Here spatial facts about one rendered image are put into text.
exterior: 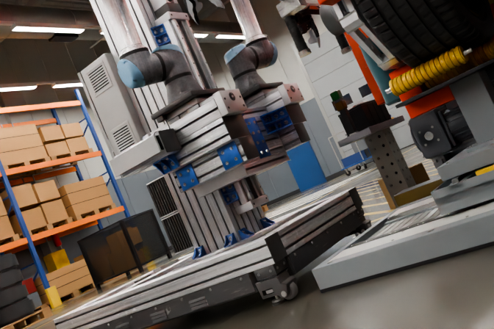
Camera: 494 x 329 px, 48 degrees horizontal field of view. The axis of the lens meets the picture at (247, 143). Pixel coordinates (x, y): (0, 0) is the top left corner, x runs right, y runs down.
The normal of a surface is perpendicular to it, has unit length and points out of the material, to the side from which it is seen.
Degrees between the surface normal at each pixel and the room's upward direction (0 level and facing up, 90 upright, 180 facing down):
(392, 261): 90
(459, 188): 90
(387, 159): 90
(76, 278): 90
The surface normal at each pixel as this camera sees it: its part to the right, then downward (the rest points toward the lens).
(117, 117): -0.52, 0.14
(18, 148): 0.75, -0.39
